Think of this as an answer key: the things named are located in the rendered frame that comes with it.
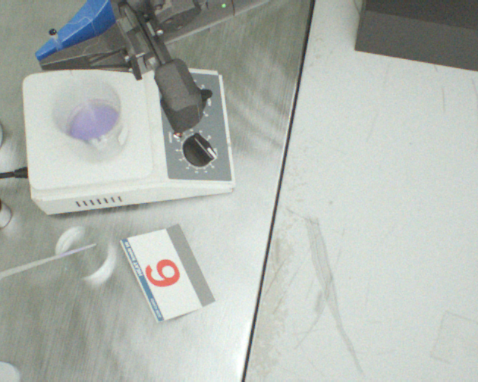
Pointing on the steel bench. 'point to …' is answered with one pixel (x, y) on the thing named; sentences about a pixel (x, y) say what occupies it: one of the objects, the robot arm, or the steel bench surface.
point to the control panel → (217, 136)
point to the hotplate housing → (125, 196)
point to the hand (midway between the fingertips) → (79, 44)
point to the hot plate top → (128, 94)
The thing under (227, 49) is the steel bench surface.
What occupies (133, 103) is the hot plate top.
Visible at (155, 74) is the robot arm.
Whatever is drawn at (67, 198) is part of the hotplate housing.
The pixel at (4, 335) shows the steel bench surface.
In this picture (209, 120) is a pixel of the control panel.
